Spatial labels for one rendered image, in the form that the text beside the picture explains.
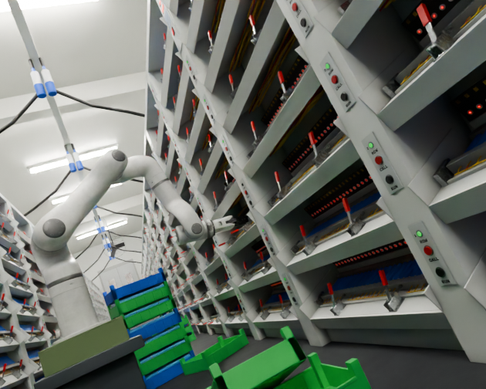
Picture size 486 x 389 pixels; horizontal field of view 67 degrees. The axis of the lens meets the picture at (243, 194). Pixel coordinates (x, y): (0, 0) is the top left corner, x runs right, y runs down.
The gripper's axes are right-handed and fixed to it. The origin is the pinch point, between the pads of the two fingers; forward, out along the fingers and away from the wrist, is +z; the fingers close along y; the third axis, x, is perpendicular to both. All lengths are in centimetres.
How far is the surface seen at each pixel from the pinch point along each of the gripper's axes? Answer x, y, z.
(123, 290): 13, 46, -59
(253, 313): 43, 29, 1
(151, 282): 12, 51, -44
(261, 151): -9, -60, -7
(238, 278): 23.8, 29.0, -1.5
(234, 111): -28, -54, -10
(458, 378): 57, -103, -5
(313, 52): -11, -104, -8
